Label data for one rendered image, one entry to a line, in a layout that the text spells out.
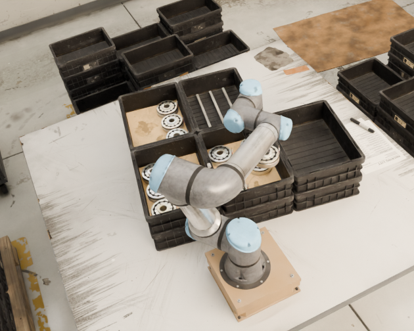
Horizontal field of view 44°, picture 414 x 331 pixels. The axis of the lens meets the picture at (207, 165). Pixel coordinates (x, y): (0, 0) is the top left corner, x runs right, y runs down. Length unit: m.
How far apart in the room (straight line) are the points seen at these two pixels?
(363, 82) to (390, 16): 1.32
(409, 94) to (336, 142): 1.10
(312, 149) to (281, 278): 0.64
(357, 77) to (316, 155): 1.43
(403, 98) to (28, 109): 2.76
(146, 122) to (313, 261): 1.03
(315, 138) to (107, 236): 1.00
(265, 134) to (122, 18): 3.64
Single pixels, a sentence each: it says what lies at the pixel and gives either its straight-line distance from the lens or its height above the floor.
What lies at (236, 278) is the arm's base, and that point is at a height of 0.83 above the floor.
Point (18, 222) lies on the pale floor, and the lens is 3.46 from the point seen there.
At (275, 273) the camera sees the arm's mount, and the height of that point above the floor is 0.79.
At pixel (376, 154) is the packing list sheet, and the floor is 0.70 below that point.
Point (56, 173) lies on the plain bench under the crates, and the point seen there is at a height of 0.70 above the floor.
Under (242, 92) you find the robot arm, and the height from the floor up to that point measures 1.34.
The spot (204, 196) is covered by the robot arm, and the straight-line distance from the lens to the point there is 1.37.
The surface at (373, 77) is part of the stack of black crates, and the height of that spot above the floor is 0.27.
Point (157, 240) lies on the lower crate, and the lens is 2.08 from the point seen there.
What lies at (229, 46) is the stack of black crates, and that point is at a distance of 3.73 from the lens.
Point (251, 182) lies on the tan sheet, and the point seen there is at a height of 0.83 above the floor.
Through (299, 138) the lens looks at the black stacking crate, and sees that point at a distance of 2.32.
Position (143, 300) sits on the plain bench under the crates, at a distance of 2.04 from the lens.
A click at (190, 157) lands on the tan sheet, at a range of 2.27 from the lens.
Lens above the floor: 2.43
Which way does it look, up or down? 46 degrees down
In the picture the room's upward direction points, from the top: 10 degrees counter-clockwise
